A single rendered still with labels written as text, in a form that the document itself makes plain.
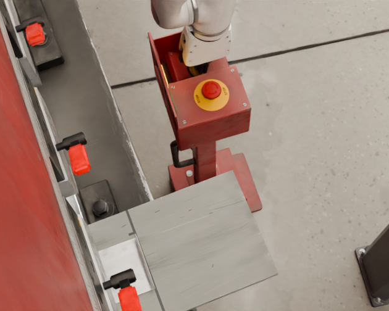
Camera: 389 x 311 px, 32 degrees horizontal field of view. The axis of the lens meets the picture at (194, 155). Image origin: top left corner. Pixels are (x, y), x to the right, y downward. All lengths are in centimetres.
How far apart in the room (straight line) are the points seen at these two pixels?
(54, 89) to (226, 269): 51
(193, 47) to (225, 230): 43
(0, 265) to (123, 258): 67
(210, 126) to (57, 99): 31
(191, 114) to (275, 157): 84
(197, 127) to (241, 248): 40
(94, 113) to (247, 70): 110
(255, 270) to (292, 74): 134
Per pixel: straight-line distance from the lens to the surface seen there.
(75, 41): 135
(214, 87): 134
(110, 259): 104
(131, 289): 81
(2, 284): 36
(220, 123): 137
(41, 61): 131
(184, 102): 136
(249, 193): 210
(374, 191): 217
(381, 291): 199
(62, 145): 91
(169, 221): 105
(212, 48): 135
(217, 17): 123
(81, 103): 128
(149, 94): 225
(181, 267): 103
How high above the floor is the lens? 200
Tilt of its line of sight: 68 degrees down
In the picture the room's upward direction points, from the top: 5 degrees counter-clockwise
